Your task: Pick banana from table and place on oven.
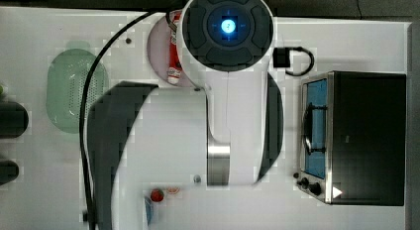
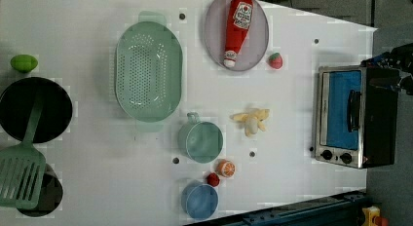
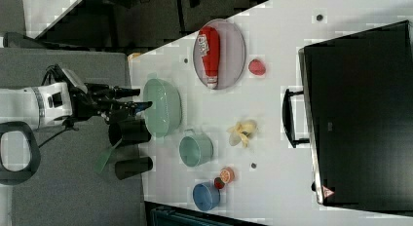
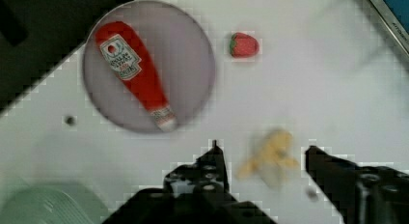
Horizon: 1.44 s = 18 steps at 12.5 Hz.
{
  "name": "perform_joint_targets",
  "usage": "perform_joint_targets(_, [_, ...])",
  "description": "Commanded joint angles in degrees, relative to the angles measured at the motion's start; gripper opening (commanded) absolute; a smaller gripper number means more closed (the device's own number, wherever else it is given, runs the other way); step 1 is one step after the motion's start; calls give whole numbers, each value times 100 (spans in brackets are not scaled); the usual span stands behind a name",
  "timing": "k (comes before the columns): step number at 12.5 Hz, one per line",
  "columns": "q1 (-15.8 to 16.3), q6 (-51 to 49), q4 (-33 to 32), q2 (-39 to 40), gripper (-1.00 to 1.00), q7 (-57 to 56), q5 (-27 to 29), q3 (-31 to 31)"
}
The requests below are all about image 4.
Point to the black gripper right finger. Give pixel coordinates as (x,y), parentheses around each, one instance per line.
(361,194)

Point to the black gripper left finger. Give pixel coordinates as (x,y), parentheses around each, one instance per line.
(196,193)

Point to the yellow plush peeled banana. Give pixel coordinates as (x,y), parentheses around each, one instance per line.
(270,159)

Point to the black toaster oven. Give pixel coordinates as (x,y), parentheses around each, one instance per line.
(395,16)

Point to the grey round plate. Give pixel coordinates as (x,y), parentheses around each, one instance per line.
(182,55)

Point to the light green bowl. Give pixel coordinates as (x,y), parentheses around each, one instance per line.
(53,203)

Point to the red toy strawberry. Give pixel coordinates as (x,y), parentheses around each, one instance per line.
(243,46)

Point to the red ketchup bottle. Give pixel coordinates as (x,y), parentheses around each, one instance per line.
(129,59)

